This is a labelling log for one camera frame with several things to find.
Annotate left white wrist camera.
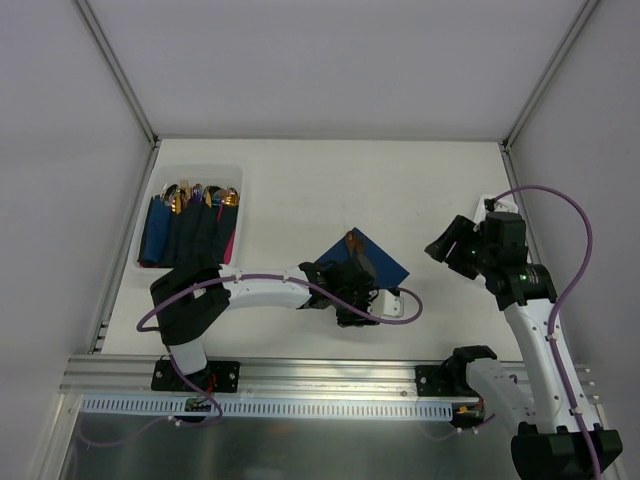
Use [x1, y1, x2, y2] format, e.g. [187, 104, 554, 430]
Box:
[371, 290, 404, 319]

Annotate blue paper napkin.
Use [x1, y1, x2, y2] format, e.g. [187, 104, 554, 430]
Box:
[317, 228, 410, 289]

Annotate white plastic bin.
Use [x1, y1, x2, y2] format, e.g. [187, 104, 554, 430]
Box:
[129, 163, 243, 276]

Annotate wooden spoon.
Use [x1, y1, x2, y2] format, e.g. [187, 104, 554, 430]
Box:
[344, 231, 358, 256]

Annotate white slotted cable duct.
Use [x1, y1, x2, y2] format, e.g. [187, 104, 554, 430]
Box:
[80, 395, 454, 422]

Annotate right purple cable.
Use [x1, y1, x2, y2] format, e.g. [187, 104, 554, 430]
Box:
[452, 185, 601, 480]

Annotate white perforated utensil tray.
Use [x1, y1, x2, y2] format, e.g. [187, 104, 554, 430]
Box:
[473, 195, 519, 225]

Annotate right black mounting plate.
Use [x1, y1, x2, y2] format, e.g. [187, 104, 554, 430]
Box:
[414, 361, 505, 398]

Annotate rolled napkin bundles with cutlery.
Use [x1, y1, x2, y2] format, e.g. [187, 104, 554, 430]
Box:
[136, 180, 240, 269]

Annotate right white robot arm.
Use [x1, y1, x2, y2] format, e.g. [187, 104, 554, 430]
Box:
[425, 212, 623, 479]

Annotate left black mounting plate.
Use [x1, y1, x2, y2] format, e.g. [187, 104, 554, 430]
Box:
[150, 359, 241, 393]

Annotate black mounting plate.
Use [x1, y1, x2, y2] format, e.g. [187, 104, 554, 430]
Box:
[414, 361, 505, 398]
[150, 359, 241, 393]

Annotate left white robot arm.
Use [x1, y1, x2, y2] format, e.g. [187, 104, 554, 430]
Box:
[149, 254, 379, 390]

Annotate wooden fork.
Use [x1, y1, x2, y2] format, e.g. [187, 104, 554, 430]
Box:
[352, 234, 365, 256]

